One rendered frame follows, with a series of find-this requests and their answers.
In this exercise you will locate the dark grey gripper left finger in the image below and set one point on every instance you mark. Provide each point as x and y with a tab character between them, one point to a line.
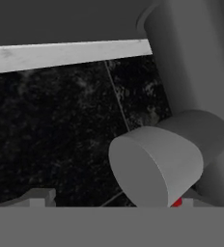
40	197

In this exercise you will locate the small red object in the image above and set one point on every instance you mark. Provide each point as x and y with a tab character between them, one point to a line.
177	203

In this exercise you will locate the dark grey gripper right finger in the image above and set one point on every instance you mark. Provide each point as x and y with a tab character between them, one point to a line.
194	202

